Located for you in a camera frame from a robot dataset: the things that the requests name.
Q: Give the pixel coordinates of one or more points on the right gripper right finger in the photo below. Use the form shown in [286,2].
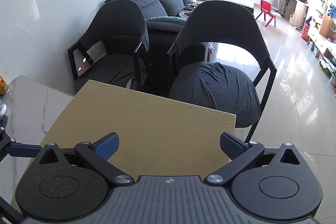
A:
[270,183]

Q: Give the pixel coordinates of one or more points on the grey sofa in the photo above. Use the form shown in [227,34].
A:
[162,1]

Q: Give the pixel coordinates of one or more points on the black dining chair left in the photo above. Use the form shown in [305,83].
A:
[114,48]

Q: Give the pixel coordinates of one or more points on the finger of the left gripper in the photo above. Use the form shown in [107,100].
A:
[22,150]

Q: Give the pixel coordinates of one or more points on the gold drink can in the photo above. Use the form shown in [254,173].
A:
[3,86]

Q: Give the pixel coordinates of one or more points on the black dining chair right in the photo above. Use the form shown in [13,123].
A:
[223,63]

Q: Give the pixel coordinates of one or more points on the red children's chair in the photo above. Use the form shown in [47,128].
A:
[266,9]

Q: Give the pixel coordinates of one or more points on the tan shoe box lid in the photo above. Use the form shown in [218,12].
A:
[158,136]

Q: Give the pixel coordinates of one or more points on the white digital thermometer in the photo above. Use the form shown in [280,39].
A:
[3,110]

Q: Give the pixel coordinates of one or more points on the black dining chair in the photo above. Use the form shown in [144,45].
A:
[223,63]
[114,48]

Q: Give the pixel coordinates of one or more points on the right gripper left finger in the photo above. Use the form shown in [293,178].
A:
[63,184]

